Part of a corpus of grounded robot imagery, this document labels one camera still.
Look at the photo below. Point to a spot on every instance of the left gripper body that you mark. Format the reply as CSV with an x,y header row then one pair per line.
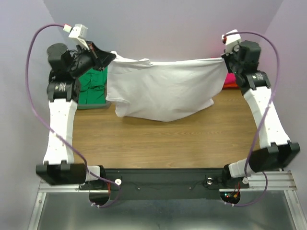
x,y
96,58

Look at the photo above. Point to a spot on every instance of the green t shirt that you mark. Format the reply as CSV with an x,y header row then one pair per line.
x,y
93,85

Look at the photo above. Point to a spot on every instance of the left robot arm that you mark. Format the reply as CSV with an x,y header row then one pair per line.
x,y
58,167

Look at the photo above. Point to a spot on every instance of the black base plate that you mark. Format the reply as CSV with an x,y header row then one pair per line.
x,y
177,183

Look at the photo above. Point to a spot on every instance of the grey plastic bin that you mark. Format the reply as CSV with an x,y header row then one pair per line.
x,y
94,106

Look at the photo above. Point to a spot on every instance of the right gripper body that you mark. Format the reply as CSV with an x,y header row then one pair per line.
x,y
229,60

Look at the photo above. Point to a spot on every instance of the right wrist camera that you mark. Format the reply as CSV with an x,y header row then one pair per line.
x,y
230,41

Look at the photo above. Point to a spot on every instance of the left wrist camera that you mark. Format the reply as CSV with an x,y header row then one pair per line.
x,y
77,33

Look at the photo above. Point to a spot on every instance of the aluminium frame rail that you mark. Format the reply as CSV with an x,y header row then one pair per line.
x,y
277,181

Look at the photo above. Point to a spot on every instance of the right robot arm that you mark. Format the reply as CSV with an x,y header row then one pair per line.
x,y
276,149

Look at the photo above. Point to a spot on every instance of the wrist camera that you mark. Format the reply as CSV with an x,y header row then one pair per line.
x,y
77,33
230,41

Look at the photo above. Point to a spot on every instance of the white t shirt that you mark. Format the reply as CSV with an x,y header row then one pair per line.
x,y
163,91

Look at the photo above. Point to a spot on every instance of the pink folded t shirt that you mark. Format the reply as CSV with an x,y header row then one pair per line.
x,y
230,79

